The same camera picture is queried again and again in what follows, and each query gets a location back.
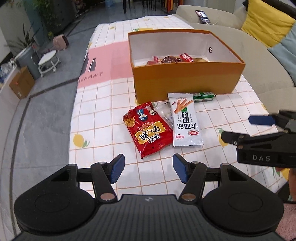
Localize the white snack packet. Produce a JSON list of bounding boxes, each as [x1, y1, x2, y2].
[[168, 93, 204, 147]]

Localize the checked lemon print tablecloth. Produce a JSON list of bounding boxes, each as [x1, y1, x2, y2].
[[68, 15, 292, 197]]

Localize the brown cardboard carton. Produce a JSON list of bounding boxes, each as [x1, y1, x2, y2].
[[9, 66, 36, 100]]

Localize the red-ended spicy strip packet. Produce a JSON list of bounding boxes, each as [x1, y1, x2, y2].
[[162, 53, 194, 64]]

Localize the long-leaf potted plant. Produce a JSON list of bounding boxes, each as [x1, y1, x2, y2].
[[5, 22, 42, 54]]

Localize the orange noodle snack packet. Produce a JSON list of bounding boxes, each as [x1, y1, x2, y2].
[[147, 56, 162, 66]]

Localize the grey bin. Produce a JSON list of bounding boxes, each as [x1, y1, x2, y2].
[[17, 45, 43, 80]]

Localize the beige sofa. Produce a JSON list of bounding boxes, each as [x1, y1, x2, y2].
[[170, 5, 296, 116]]

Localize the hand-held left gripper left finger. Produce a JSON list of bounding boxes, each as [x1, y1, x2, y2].
[[46, 153, 126, 202]]

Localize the white rolling stool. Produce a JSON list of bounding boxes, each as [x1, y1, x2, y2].
[[38, 50, 61, 77]]

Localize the yellow cushion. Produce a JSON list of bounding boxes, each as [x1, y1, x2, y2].
[[241, 0, 296, 48]]

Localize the leafy green plant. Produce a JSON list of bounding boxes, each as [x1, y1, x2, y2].
[[35, 0, 60, 28]]

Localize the pink cloth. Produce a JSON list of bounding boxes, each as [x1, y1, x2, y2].
[[274, 202, 296, 241]]

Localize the green snack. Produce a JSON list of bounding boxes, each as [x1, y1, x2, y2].
[[192, 92, 216, 103]]

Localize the orange cardboard box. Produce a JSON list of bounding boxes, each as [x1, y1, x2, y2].
[[128, 28, 245, 103]]

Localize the red snack packet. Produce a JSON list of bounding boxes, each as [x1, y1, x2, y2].
[[122, 101, 174, 159]]

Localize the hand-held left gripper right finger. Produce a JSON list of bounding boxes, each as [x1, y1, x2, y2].
[[173, 153, 249, 202]]

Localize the orange stool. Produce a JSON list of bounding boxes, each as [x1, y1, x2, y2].
[[164, 0, 179, 12]]

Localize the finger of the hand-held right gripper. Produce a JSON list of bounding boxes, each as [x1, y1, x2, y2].
[[221, 130, 288, 147], [248, 110, 296, 133]]

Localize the smartphone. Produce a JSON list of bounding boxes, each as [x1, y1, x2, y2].
[[195, 10, 211, 24]]

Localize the light blue cushion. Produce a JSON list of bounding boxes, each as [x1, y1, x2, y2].
[[268, 29, 296, 86]]

